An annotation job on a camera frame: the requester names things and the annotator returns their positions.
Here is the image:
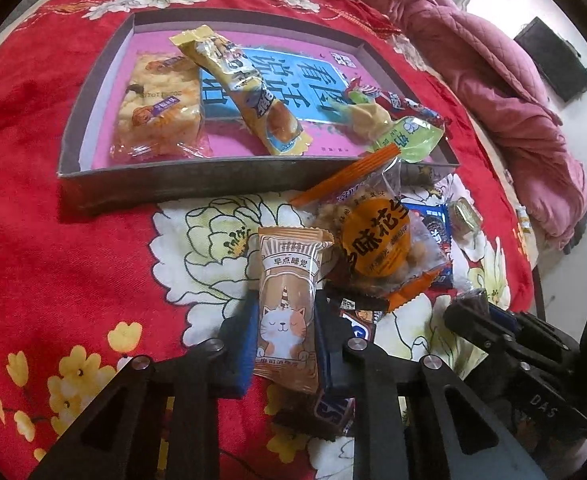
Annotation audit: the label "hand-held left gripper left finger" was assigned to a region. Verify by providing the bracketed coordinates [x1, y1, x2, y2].
[28, 290, 262, 480]

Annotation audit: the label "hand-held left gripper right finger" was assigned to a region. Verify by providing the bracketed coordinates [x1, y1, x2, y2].
[313, 287, 547, 480]

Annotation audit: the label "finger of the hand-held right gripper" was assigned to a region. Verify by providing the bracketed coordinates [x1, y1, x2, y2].
[442, 292, 521, 378]
[487, 302, 579, 361]

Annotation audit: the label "tan cat print snack packet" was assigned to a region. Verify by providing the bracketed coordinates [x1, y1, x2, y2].
[252, 226, 334, 395]

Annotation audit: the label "grey box with pink inside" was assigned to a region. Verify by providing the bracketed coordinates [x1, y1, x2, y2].
[56, 8, 458, 211]

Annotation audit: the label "light green snack packet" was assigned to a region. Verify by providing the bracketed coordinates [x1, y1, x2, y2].
[368, 116, 445, 163]

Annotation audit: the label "red snack packet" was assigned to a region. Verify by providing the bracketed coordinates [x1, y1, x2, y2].
[346, 80, 447, 126]

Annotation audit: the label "yellow cake packet green ends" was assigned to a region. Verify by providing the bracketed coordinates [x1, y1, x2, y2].
[341, 91, 391, 137]

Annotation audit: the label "long yellow snack packet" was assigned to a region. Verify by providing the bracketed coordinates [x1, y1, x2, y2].
[168, 25, 313, 157]

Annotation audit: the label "clear rice cracker packet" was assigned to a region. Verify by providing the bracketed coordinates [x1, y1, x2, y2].
[110, 52, 212, 161]

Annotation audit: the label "brown chocolate bar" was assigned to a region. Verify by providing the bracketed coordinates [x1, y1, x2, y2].
[274, 296, 389, 441]

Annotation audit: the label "blue cookie packet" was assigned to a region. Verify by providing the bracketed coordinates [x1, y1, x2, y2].
[403, 202, 457, 291]

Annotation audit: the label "small gold wrapped snack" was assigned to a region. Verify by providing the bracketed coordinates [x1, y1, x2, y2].
[446, 199, 484, 238]

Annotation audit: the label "orange peanut packet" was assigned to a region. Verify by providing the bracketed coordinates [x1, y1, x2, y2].
[291, 144, 449, 313]

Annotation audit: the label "pink quilt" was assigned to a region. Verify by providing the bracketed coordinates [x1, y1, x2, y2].
[344, 0, 587, 253]

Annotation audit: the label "red floral blanket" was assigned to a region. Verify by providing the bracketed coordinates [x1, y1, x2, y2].
[0, 0, 534, 480]

